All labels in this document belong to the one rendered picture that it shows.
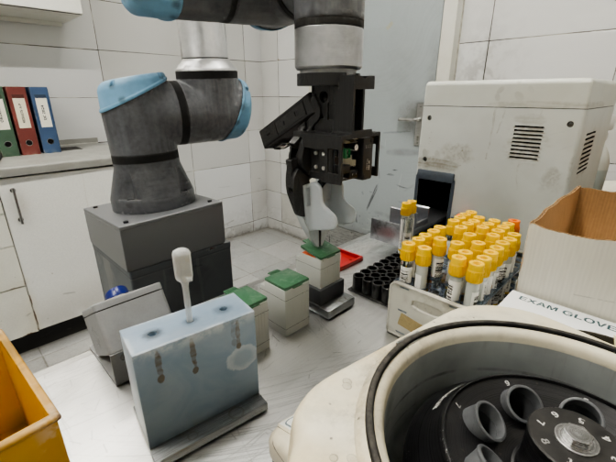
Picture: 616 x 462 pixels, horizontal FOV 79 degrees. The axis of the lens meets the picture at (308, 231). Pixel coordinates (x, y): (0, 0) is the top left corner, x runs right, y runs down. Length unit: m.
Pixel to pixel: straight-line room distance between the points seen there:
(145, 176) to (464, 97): 0.59
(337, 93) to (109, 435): 0.39
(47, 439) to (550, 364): 0.33
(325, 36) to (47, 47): 2.30
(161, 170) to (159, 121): 0.08
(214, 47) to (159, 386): 0.59
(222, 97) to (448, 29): 1.64
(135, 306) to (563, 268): 0.44
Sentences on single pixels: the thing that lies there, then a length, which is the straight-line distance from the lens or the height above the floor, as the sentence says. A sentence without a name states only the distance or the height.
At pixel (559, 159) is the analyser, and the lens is 0.74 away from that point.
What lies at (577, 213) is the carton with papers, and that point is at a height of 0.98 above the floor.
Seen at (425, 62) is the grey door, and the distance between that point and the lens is 2.26.
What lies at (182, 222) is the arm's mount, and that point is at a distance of 0.70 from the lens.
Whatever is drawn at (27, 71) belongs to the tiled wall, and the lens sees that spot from 2.60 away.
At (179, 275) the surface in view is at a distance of 0.30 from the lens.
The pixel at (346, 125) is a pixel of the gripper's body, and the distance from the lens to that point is 0.41.
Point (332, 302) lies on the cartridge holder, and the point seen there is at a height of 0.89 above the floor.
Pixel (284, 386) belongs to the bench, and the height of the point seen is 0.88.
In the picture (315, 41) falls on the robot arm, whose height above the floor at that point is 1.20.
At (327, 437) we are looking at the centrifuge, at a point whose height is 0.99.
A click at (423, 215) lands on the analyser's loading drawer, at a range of 0.76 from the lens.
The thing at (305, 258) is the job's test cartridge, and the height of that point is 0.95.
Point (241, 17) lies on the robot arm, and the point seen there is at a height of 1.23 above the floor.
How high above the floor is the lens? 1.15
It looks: 20 degrees down
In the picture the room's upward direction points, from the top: straight up
